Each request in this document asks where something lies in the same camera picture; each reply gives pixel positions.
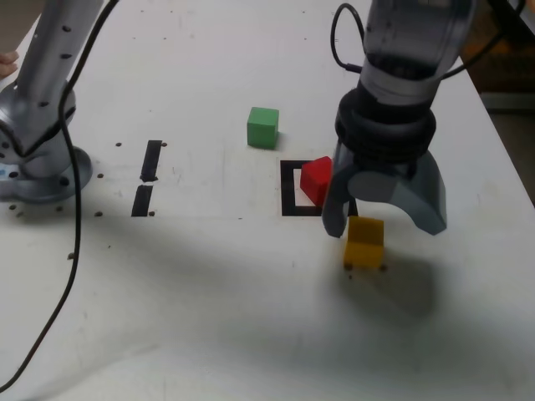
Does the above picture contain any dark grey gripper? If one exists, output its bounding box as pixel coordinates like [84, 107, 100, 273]
[323, 143, 448, 240]

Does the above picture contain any yellow cube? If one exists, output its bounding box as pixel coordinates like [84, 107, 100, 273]
[343, 216, 385, 269]

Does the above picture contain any red cube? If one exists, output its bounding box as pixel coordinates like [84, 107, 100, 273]
[299, 156, 334, 206]

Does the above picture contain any green cube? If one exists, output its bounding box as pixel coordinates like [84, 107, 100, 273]
[246, 106, 280, 150]

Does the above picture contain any black tape square outline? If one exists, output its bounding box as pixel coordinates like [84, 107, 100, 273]
[280, 160, 359, 218]

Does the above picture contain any person's hand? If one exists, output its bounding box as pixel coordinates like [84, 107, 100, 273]
[0, 50, 20, 79]

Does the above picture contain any brown wooden furniture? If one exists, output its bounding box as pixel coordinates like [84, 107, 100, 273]
[461, 0, 535, 94]

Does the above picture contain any black tape strip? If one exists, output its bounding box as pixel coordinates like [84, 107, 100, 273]
[130, 140, 163, 218]

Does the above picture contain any long black cable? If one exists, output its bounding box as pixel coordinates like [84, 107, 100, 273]
[0, 0, 121, 392]

